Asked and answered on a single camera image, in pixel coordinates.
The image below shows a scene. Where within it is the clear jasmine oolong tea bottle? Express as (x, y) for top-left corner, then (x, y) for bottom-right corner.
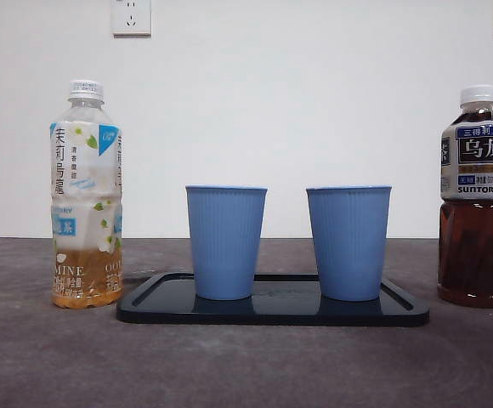
(49, 79), (124, 310)

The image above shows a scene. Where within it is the dark oolong tea bottle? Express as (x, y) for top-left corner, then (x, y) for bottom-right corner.
(437, 84), (493, 309)

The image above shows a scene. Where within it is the blue ribbed cup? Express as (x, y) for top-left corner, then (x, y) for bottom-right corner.
(305, 184), (394, 303)
(185, 184), (269, 302)

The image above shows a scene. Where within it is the dark blue rectangular tray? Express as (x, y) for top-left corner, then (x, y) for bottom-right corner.
(116, 272), (430, 327)

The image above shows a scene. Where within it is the white wall socket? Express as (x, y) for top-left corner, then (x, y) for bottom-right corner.
(110, 0), (152, 37)

